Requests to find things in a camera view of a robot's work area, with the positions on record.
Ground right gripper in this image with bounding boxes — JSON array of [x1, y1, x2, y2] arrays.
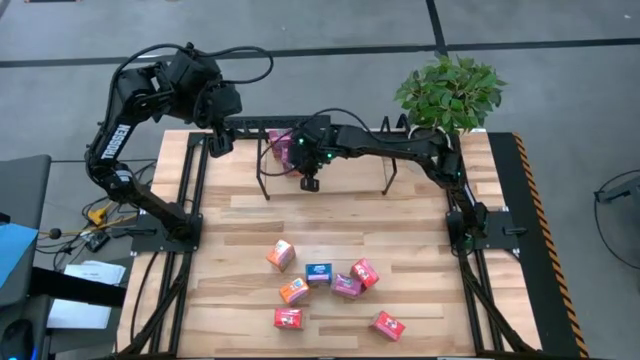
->
[[288, 130, 345, 194]]

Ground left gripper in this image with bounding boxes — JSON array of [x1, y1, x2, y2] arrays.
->
[[195, 80, 245, 158]]

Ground magenta Raisin Bran cereal box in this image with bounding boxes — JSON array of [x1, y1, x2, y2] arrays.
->
[[267, 128, 295, 162], [330, 272, 365, 300]]

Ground orange Mini Wheats cereal box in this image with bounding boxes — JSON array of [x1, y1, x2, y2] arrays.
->
[[265, 238, 297, 273], [278, 277, 311, 307]]

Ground blue Frosted Flakes cereal box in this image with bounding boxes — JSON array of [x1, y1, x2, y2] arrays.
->
[[305, 262, 334, 287]]

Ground red Froot Loops cereal box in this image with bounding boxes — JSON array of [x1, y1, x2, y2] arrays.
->
[[273, 307, 304, 331], [368, 310, 407, 343], [349, 257, 381, 290]]

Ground wooden shelf with black legs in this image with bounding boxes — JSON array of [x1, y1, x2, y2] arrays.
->
[[254, 113, 409, 202]]

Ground white plant pot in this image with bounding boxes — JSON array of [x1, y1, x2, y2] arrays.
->
[[407, 124, 457, 149]]

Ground yellow connector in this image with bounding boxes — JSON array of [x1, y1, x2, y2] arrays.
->
[[87, 202, 114, 226]]

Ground small black device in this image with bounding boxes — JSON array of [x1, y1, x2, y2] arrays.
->
[[84, 232, 111, 253]]

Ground green leafy plant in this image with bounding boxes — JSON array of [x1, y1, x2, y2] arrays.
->
[[393, 53, 509, 137]]

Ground white paper sheets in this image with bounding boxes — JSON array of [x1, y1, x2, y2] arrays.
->
[[46, 259, 127, 331]]

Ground black armrest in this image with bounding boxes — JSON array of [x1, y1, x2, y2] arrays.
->
[[29, 266, 127, 308]]

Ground yellow black hazard tape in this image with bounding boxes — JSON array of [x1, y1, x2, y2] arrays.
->
[[512, 132, 592, 360]]

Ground black computer mouse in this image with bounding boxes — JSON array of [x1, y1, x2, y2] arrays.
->
[[0, 318, 35, 360]]

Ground grey stand leg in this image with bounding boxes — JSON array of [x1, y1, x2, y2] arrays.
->
[[593, 175, 640, 205]]

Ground black aluminium table frame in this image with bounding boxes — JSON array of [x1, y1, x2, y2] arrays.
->
[[117, 128, 539, 360]]

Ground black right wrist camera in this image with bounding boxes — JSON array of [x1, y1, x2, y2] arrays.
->
[[298, 114, 333, 136]]

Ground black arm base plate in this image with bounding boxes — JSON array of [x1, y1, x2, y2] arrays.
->
[[446, 209, 521, 252], [130, 213, 204, 254]]

